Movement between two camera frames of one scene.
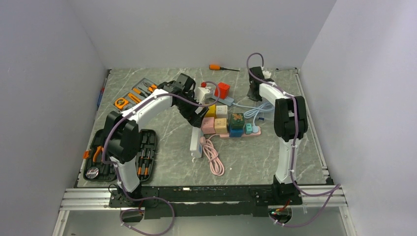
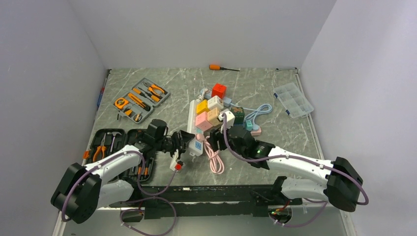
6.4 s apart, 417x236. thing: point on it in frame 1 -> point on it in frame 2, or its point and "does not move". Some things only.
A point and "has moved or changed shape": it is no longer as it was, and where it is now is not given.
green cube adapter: (237, 121) has moved or changed shape
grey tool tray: (144, 87) does not move
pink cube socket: (208, 126) has moved or changed shape
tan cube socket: (221, 126) has moved or changed shape
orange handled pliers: (97, 156) does not move
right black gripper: (251, 96) -> (216, 135)
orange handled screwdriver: (216, 67) does not move
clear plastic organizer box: (264, 111) has moved or changed shape
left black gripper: (194, 119) -> (181, 138)
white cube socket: (222, 112) has moved or changed shape
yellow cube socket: (211, 112) has moved or changed shape
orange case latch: (86, 154) does not move
